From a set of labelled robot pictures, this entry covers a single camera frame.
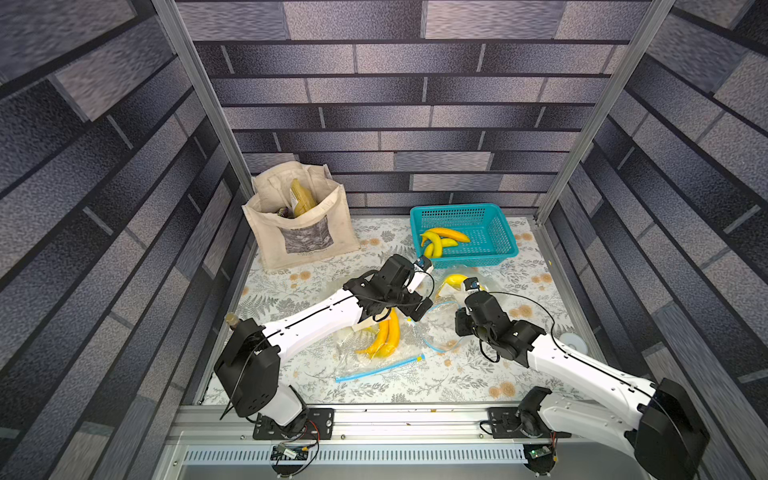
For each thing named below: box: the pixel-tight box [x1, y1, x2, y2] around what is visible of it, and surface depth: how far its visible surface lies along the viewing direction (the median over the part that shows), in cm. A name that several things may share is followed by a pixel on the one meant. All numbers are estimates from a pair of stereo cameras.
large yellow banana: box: [420, 231, 443, 258], surface depth 109 cm
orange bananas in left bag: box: [355, 307, 401, 359], surface depth 88 cm
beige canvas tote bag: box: [242, 161, 361, 270], surface depth 98 cm
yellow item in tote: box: [291, 178, 317, 217], surface depth 97 cm
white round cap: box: [559, 332, 588, 355], surface depth 84 cm
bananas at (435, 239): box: [420, 227, 471, 259], surface depth 112 cm
